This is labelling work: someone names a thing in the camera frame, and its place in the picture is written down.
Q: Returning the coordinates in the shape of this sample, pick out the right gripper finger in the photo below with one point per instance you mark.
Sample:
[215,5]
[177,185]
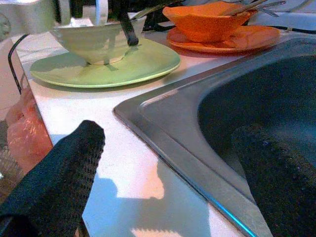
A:
[54,187]

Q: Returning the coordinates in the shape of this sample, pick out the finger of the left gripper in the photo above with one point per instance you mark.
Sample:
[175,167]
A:
[130,32]

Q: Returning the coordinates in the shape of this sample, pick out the white bowl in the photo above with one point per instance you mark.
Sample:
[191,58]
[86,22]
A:
[93,42]

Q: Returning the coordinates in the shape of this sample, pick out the green plate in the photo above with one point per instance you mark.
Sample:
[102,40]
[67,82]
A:
[138,66]

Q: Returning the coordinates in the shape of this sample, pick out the red plastic bag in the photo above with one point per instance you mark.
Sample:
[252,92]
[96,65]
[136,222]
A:
[27,133]

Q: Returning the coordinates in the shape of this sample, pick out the orange bowl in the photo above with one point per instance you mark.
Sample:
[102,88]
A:
[205,24]

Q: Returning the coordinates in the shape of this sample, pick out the brass-coloured metal utensil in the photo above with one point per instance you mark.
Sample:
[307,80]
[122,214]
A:
[244,8]

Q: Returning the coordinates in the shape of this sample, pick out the orange plate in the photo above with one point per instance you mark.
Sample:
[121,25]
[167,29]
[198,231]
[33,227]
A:
[254,37]

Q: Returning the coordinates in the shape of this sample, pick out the silver metal utensil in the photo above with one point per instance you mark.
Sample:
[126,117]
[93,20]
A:
[271,5]

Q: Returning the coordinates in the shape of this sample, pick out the stainless steel sink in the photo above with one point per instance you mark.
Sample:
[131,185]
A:
[247,123]

